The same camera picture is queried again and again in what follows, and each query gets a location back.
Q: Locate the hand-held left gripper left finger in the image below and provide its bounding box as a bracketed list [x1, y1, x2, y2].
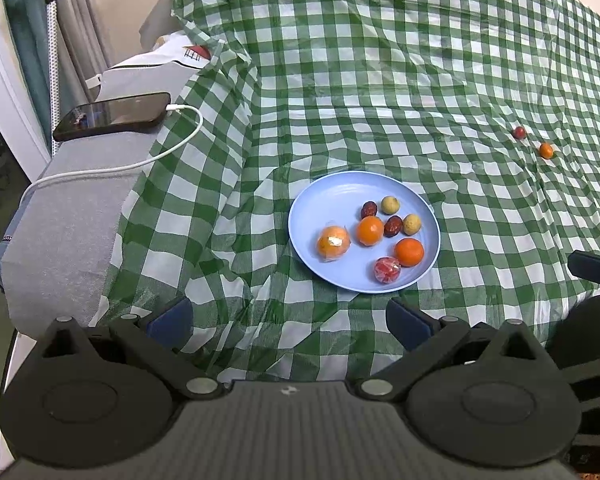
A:
[31, 295, 222, 400]

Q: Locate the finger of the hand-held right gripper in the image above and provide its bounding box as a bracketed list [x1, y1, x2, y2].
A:
[567, 251, 600, 292]

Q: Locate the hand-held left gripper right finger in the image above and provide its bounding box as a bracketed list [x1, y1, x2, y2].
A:
[355, 297, 552, 401]

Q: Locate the red plastic-wrapped fruit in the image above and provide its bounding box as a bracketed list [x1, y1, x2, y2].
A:
[373, 256, 402, 283]

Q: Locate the plastic-wrapped orange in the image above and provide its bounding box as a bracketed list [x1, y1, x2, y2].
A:
[316, 225, 353, 263]

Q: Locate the light blue plate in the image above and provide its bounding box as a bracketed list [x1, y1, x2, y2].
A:
[287, 171, 442, 294]

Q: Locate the round orange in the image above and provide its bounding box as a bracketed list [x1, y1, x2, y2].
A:
[356, 215, 385, 247]
[394, 237, 425, 268]

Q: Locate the black smartphone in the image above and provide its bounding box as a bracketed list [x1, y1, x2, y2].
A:
[53, 92, 172, 142]

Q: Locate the green checked tablecloth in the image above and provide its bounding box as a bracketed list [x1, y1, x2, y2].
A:
[87, 0, 600, 386]

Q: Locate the white printed cloth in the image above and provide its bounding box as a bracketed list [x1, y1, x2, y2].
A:
[107, 30, 213, 70]

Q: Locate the white perforated pole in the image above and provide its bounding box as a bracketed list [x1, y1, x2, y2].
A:
[46, 0, 62, 147]

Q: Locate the grey and teal curtain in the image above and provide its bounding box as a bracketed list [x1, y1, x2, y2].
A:
[4, 0, 117, 153]

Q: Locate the white charging cable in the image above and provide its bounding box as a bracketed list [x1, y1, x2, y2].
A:
[22, 104, 204, 213]

